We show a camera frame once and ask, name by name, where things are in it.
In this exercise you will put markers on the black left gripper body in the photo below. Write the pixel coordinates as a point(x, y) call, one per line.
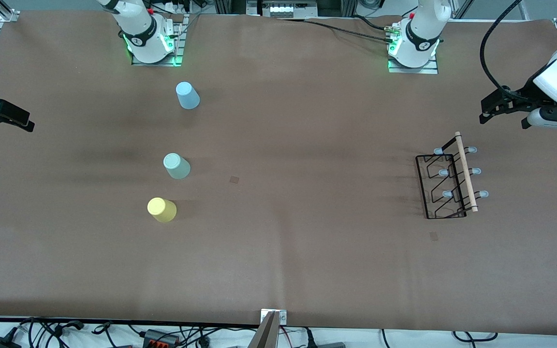
point(523, 95)

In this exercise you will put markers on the orange black connector block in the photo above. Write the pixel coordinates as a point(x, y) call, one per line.
point(160, 337)

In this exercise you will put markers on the small metal table bracket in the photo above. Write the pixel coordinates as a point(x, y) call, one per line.
point(282, 317)

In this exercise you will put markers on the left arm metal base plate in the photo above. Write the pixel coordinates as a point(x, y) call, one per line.
point(404, 70)

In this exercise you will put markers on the grey metal bar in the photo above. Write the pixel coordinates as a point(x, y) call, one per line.
point(265, 336)

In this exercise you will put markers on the grey control box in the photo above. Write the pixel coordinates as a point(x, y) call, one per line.
point(283, 8)

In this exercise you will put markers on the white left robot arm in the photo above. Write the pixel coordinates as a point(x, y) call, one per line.
point(423, 29)

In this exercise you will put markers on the yellow plastic cup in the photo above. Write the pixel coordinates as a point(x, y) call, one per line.
point(162, 210)

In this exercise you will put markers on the pale green plastic cup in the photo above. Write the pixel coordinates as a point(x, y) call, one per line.
point(177, 166)

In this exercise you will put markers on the light blue plastic cup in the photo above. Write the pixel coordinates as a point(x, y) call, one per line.
point(187, 95)

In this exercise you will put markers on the black plug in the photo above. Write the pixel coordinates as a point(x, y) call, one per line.
point(324, 344)

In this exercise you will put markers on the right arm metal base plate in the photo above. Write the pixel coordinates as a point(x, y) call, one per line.
point(143, 63)

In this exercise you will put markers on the black power adapter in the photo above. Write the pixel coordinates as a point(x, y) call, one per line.
point(0, 343)

